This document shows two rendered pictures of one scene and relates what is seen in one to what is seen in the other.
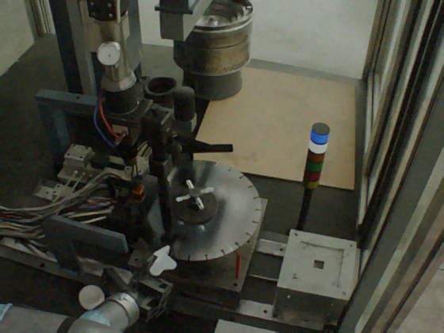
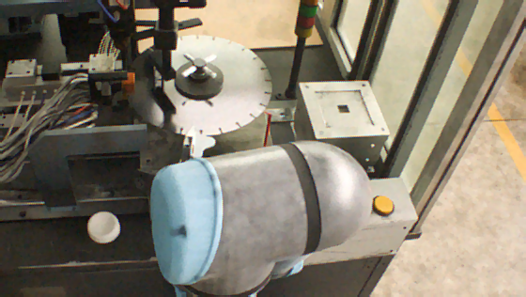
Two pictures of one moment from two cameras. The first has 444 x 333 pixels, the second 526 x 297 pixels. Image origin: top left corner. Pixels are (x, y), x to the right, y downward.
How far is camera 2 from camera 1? 0.41 m
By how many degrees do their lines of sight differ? 22
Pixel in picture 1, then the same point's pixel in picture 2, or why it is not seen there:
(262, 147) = (211, 23)
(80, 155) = (26, 70)
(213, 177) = (201, 49)
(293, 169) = (254, 38)
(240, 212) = (247, 74)
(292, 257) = (316, 107)
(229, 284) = not seen: hidden behind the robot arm
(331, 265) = (356, 106)
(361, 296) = (420, 114)
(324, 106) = not seen: outside the picture
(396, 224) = (462, 18)
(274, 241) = (270, 108)
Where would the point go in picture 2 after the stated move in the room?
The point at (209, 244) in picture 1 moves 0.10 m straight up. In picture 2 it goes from (235, 112) to (238, 77)
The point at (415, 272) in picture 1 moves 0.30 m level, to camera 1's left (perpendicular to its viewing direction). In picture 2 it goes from (508, 46) to (359, 81)
